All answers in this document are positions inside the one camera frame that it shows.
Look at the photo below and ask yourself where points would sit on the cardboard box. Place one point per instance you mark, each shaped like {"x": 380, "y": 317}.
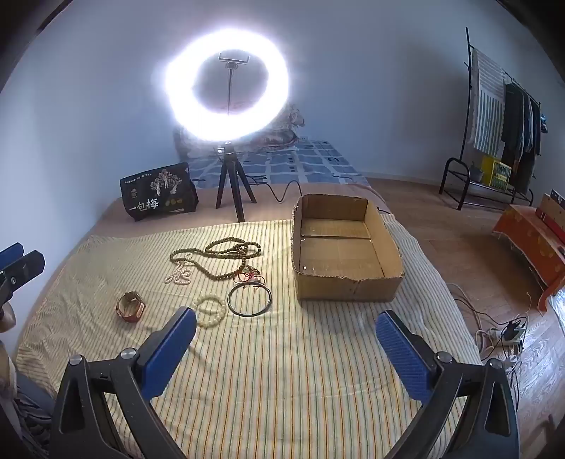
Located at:
{"x": 344, "y": 260}

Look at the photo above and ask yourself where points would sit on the folded floral quilt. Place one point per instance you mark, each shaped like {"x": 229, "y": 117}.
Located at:
{"x": 287, "y": 128}

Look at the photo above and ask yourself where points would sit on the striped hanging towel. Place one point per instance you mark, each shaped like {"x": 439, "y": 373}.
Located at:
{"x": 485, "y": 106}

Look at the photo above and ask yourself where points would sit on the blue patterned bed sheet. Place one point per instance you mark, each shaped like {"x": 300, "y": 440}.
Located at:
{"x": 309, "y": 163}

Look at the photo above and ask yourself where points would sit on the yellow striped cloth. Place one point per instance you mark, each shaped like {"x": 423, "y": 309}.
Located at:
{"x": 287, "y": 375}

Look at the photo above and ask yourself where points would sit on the dark hanging clothes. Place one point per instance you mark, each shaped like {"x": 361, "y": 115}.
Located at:
{"x": 518, "y": 132}

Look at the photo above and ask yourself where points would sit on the yellow box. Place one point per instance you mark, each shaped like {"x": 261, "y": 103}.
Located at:
{"x": 496, "y": 172}

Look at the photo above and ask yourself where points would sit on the black clothes rack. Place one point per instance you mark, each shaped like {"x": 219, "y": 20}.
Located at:
{"x": 463, "y": 132}

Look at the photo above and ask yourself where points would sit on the thin bangle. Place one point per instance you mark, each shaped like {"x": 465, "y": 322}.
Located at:
{"x": 229, "y": 304}

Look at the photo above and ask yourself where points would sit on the black printed bag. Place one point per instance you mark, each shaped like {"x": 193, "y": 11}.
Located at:
{"x": 159, "y": 194}

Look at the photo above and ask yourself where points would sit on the black tripod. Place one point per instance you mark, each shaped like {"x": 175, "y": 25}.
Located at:
{"x": 229, "y": 176}

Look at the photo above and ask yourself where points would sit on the tan mattress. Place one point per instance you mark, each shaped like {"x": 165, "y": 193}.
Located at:
{"x": 110, "y": 229}

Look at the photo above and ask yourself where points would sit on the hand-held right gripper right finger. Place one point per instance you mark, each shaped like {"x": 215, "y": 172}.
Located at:
{"x": 399, "y": 353}

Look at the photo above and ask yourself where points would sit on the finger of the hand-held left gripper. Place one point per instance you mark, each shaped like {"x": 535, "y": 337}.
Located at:
{"x": 24, "y": 269}
{"x": 11, "y": 255}

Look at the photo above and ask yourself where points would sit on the tan red-edged box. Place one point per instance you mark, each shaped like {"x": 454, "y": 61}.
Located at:
{"x": 551, "y": 209}

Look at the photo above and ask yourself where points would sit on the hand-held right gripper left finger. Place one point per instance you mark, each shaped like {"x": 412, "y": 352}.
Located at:
{"x": 170, "y": 353}

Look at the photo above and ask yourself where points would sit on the dark striped clothing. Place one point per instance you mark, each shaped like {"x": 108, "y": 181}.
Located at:
{"x": 33, "y": 415}

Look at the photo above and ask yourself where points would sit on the white power strip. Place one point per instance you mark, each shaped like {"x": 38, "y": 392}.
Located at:
{"x": 507, "y": 335}

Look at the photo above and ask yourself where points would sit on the black phone holder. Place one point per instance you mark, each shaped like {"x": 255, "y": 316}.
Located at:
{"x": 234, "y": 59}

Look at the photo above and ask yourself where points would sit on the orange patterned cabinet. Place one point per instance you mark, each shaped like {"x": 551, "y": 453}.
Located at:
{"x": 525, "y": 238}

